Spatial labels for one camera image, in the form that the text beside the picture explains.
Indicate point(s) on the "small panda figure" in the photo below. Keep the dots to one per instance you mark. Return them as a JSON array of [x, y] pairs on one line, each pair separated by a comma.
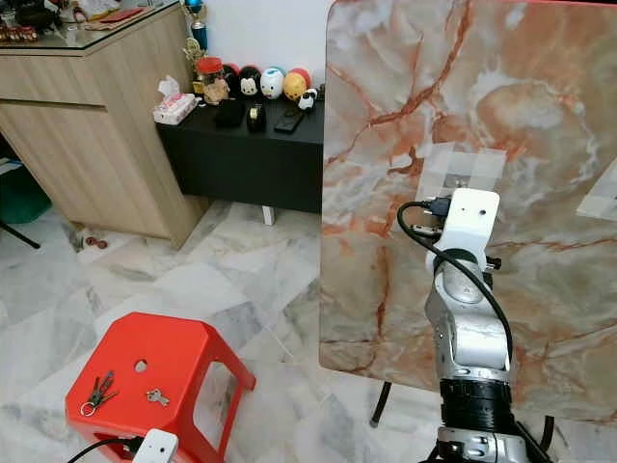
[[308, 97]]

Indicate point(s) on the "white round plush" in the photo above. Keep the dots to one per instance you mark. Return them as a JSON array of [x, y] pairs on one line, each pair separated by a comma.
[[272, 82]]

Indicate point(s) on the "small gold trophy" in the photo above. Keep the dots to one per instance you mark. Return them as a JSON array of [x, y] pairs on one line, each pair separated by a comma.
[[193, 60]]

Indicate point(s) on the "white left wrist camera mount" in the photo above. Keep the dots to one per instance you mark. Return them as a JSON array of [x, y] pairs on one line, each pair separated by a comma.
[[157, 446]]

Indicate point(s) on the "yellow round plush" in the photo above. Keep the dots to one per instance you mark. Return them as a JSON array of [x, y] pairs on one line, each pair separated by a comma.
[[296, 84]]

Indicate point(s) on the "red-lidded clear jar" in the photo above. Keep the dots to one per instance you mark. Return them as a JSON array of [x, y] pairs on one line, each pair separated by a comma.
[[212, 79]]

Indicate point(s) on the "red plastic stool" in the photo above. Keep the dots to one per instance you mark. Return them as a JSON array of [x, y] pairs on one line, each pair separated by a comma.
[[174, 338]]

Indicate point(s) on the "black mouse plush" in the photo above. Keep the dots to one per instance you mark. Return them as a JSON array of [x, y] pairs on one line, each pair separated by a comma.
[[249, 82]]

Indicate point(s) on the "blue ball trophy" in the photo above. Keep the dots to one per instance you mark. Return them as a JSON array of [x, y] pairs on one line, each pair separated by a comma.
[[197, 17]]

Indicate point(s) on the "clear adhesive hook patch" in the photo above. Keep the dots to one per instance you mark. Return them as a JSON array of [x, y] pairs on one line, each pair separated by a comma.
[[463, 166], [600, 198]]

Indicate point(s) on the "red booklet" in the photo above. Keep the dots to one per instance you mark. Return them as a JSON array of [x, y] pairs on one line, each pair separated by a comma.
[[120, 14]]

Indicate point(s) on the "red mini jar set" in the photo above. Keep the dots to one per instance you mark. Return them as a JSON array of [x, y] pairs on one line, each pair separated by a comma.
[[19, 34]]

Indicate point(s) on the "small silver key bunch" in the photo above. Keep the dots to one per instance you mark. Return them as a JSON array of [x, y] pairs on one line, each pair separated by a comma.
[[156, 396]]

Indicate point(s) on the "green bag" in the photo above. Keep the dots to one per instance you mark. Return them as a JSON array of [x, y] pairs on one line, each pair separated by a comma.
[[19, 193]]

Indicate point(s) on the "black teapot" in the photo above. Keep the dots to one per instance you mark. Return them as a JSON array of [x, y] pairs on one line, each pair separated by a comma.
[[39, 12]]

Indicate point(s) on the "black low console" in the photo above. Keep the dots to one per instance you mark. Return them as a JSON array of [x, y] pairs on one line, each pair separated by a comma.
[[251, 159]]

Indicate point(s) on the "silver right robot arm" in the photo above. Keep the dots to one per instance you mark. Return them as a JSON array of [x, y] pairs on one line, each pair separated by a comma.
[[477, 347]]

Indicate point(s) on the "small reddish dumbbell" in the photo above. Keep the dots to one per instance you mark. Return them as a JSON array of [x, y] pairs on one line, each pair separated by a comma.
[[93, 240]]

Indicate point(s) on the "light wooden cabinet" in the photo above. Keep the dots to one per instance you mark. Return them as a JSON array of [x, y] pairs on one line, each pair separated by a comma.
[[96, 145]]

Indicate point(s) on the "pink tissue box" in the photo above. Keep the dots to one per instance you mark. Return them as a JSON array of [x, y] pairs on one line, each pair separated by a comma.
[[175, 104]]

